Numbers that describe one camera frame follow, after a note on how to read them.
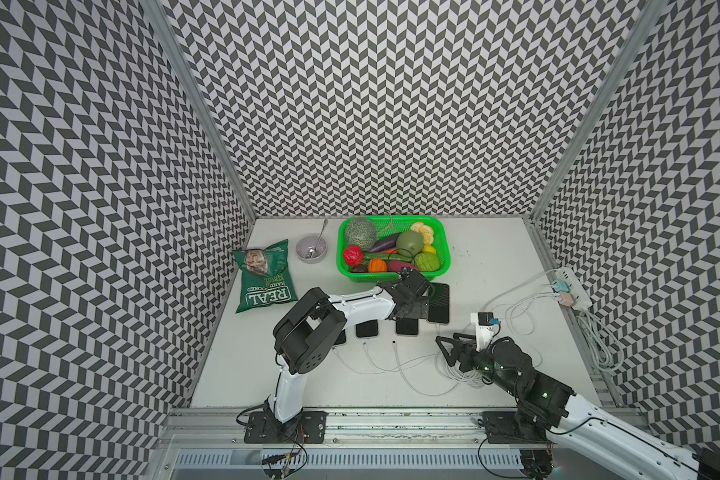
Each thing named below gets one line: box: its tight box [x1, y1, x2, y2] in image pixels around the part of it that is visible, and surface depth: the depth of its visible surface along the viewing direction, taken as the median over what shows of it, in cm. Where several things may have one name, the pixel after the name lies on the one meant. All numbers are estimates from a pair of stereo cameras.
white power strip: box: [555, 267, 593, 309], surface depth 98 cm
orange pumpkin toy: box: [368, 258, 387, 273], surface depth 99 cm
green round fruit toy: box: [396, 230, 424, 257], surface depth 103 cm
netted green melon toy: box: [344, 218, 377, 251], surface depth 101 cm
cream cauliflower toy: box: [410, 222, 434, 245], surface depth 108 cm
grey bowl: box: [295, 235, 328, 264], surface depth 107 cm
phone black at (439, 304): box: [428, 282, 450, 324], surface depth 96 cm
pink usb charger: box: [559, 291, 575, 307], surface depth 97 cm
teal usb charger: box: [553, 279, 572, 293], surface depth 99 cm
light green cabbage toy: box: [415, 252, 440, 272], surface depth 97 cm
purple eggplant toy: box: [370, 232, 402, 253], surface depth 104 cm
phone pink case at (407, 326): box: [396, 318, 419, 335], surface depth 91 cm
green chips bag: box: [232, 239, 299, 314], surface depth 98 cm
